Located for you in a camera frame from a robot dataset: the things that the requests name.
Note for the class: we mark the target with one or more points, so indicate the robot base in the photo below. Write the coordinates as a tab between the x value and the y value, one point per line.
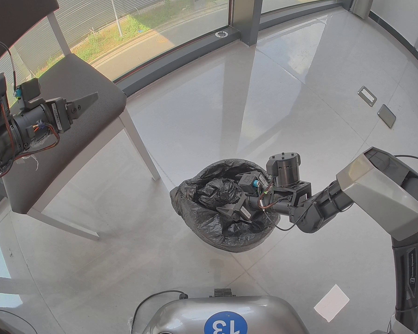
223	313

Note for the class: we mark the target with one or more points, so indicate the window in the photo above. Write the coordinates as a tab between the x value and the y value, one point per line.
160	5

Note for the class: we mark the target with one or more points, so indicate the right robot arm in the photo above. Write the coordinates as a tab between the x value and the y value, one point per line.
379	190

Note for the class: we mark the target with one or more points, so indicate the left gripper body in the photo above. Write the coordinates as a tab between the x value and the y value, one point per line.
38	122

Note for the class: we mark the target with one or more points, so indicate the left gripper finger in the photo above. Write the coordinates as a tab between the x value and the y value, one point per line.
82	103

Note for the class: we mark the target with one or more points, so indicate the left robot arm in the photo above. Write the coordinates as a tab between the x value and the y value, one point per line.
0	148

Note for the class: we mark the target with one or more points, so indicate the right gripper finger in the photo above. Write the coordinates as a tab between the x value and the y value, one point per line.
231	211

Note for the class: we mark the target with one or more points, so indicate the grey chair with white legs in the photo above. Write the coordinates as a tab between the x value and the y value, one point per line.
90	82

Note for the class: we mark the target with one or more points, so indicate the crumpled black plastic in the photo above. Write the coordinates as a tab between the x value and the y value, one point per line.
214	193

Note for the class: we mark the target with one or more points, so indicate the black plastic bag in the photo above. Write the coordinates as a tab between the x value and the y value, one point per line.
202	221

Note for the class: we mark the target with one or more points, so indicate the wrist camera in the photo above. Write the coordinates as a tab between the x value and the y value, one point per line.
30	89
247	181

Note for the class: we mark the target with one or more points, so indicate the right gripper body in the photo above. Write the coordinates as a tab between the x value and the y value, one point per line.
259	204

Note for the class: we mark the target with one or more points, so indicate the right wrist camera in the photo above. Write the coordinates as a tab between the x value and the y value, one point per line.
247	181

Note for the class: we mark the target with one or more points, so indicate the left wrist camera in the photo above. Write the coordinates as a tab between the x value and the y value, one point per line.
30	89

